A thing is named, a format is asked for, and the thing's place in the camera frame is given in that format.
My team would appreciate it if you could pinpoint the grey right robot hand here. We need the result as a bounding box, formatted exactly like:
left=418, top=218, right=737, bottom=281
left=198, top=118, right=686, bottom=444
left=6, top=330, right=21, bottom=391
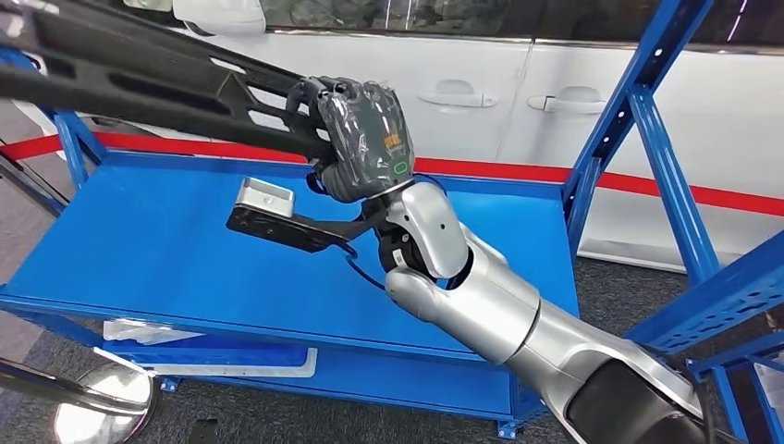
left=286, top=76, right=416, bottom=204

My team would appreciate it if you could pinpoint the long black plastic part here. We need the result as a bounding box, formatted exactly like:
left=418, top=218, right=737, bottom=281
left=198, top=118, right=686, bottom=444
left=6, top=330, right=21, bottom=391
left=0, top=0, right=335, bottom=164

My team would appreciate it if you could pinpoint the blue metal shelf rack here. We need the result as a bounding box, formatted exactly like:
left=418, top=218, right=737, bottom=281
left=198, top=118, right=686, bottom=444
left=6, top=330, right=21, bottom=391
left=0, top=0, right=784, bottom=441

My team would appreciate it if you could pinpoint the red barrier belt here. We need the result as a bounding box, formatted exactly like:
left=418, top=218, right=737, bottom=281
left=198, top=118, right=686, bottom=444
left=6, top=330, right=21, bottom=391
left=0, top=131, right=784, bottom=218

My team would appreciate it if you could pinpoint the white car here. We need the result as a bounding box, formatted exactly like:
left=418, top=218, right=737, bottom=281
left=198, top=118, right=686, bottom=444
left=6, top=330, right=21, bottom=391
left=12, top=0, right=784, bottom=274

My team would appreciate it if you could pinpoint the blue plastic crate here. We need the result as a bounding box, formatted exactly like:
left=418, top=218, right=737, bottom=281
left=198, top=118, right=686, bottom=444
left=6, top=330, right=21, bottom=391
left=104, top=333, right=308, bottom=369

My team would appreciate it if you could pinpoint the translucent white plastic bin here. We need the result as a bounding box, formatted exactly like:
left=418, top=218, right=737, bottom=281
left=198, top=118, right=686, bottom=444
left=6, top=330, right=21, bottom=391
left=103, top=319, right=203, bottom=348

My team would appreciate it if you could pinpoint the small black flat plate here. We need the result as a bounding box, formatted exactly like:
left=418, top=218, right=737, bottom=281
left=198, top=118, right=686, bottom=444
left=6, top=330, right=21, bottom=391
left=186, top=418, right=220, bottom=444

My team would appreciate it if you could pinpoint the chrome stanchion with dark head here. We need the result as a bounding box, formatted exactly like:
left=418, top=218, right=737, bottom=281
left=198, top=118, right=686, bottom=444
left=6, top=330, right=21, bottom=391
left=0, top=150, right=68, bottom=216

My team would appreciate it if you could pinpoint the chrome stanchion with chrome base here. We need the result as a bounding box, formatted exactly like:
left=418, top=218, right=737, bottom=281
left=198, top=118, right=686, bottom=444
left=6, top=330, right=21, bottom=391
left=0, top=358, right=162, bottom=444

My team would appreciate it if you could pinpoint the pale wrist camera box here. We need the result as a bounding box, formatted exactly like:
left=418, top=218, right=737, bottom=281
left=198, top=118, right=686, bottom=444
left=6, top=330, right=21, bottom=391
left=235, top=176, right=297, bottom=219

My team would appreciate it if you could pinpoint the thin black camera cable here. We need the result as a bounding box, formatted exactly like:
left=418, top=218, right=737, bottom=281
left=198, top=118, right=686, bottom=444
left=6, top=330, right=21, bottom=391
left=304, top=173, right=393, bottom=293

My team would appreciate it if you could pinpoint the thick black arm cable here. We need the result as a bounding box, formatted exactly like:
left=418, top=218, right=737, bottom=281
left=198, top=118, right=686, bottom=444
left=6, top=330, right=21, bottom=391
left=664, top=358, right=719, bottom=444

